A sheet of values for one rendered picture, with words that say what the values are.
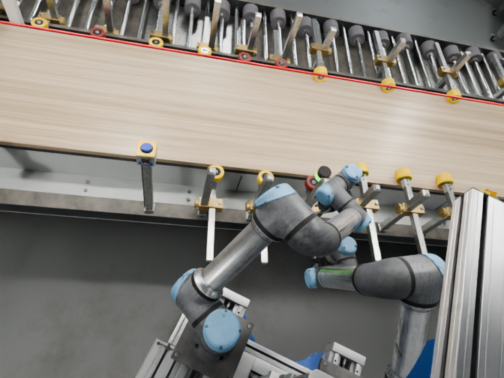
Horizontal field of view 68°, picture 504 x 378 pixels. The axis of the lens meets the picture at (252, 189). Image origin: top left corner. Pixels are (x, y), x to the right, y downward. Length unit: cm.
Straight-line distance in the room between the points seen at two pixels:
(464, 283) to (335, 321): 218
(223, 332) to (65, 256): 163
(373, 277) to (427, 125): 159
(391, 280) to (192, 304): 58
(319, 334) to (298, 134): 132
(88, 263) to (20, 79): 113
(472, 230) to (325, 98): 181
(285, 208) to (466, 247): 55
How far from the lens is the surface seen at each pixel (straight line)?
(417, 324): 124
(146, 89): 211
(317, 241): 102
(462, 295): 55
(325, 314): 269
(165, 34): 247
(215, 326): 119
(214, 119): 201
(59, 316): 254
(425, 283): 115
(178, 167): 194
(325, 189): 138
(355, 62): 300
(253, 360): 152
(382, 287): 111
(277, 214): 102
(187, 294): 121
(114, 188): 208
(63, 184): 214
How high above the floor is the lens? 243
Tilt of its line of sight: 58 degrees down
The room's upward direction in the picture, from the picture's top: 24 degrees clockwise
